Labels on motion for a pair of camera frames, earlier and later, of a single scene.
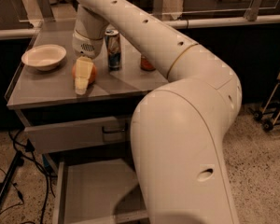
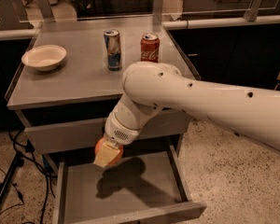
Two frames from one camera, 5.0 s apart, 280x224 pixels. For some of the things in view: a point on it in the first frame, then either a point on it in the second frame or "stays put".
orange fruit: [91, 77] to [98, 147]
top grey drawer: [42, 138] stays put
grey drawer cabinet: [43, 93] stays put
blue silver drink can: [113, 44] stays put
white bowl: [44, 57] stays put
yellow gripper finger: [84, 67] to [106, 154]
